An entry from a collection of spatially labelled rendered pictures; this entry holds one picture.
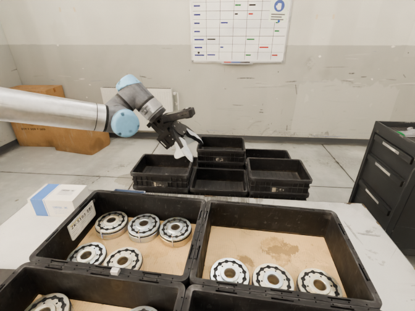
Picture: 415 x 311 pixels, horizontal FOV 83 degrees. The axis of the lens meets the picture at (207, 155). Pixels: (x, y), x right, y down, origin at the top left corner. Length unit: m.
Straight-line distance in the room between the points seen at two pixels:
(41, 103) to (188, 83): 2.84
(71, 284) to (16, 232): 0.60
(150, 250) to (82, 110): 0.44
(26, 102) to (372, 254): 1.16
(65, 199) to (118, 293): 0.62
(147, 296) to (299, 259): 0.43
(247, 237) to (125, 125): 0.51
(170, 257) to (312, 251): 0.43
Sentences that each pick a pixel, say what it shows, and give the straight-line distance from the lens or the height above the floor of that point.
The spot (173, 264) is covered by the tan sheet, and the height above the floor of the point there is 0.83.
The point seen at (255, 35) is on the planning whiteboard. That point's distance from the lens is 3.31.
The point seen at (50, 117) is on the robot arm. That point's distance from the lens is 0.68.
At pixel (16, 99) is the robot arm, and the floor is 1.29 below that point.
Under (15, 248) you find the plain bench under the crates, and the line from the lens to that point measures 1.19.
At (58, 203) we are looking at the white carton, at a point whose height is 0.77.
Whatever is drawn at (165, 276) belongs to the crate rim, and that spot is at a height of 0.93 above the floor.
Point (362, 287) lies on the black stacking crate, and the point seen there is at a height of 0.91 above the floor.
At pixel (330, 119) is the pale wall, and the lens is 3.75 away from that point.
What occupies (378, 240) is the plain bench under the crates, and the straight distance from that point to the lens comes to 1.18.
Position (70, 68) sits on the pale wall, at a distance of 3.99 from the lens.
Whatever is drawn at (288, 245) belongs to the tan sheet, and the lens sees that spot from 0.82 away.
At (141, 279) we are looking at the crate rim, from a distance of 0.61.
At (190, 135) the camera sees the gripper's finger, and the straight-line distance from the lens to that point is 0.86.
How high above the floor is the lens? 1.41
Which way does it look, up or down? 27 degrees down
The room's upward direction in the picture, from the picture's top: straight up
